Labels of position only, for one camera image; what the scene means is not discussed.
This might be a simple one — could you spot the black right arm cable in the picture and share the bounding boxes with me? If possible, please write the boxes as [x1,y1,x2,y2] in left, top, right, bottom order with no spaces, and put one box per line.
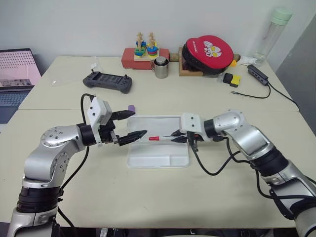
[189,138,275,200]

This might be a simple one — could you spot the red capped marker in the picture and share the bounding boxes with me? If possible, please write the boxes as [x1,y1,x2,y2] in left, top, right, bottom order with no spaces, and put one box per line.
[148,135,174,142]

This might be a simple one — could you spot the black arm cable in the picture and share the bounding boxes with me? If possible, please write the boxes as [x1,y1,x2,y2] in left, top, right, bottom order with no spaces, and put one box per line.
[189,138,275,200]
[55,93,97,230]

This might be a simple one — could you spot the dark grey handheld controller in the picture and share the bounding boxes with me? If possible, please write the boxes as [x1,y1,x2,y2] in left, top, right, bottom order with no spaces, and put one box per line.
[82,71,133,95]

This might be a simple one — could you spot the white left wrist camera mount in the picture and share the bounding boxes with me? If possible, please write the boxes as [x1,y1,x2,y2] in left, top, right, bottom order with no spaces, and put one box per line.
[86,97,113,147]

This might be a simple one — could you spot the grey laptop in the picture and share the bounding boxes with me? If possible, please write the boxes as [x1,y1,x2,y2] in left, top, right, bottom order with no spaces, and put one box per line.
[0,48,43,124]

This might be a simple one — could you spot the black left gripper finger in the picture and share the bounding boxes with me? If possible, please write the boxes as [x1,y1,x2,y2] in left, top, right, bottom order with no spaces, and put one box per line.
[118,129,149,147]
[112,110,136,121]

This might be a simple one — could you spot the red cardboard box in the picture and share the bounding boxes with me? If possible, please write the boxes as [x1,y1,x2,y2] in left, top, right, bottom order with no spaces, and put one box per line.
[120,47,171,70]

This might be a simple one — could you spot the clear bottle with green lid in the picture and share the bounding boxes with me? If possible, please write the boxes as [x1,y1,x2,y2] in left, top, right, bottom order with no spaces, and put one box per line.
[253,7,293,68]

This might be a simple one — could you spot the grey usb hub with cable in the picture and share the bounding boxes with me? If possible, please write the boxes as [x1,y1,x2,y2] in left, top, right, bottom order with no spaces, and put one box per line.
[230,64,301,112]

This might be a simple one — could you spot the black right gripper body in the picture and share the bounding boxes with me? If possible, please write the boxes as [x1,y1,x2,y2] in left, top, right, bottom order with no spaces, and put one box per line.
[184,132,205,144]

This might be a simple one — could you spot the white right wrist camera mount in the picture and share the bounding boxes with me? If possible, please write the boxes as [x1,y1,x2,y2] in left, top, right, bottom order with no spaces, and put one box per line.
[180,112,206,143]

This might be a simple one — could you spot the red black boxing pad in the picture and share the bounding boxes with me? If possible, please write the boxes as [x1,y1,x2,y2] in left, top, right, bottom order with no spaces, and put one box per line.
[181,35,236,76]

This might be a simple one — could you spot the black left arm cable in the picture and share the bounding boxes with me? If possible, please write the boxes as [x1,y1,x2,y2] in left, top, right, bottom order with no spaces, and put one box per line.
[55,93,97,230]

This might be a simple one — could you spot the wooden tray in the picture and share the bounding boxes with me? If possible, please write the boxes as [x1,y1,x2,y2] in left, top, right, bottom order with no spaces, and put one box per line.
[178,46,206,78]

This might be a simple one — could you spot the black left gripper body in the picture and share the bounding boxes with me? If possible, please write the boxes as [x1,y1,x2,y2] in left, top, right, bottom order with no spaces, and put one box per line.
[99,119,120,145]

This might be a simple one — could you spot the yellow black whiteboard eraser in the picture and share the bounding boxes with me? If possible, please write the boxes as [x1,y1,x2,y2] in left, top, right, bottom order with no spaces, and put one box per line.
[229,75,242,88]

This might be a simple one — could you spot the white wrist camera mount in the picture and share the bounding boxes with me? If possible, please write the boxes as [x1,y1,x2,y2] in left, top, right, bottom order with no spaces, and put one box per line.
[86,97,113,147]
[180,112,206,143]

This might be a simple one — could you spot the white plastic pencil case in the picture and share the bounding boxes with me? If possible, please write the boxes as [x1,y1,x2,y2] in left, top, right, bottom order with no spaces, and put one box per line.
[126,115,191,169]

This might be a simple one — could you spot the colourful wooden stacking toy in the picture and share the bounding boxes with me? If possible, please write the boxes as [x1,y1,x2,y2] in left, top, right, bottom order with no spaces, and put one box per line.
[133,31,161,61]

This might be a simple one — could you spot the crumpled white tissue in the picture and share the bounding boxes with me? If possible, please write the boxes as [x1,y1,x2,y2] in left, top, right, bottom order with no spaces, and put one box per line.
[237,55,258,67]

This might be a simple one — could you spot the stainless steel mug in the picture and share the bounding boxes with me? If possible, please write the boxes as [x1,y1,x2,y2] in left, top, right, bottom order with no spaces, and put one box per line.
[150,56,170,79]

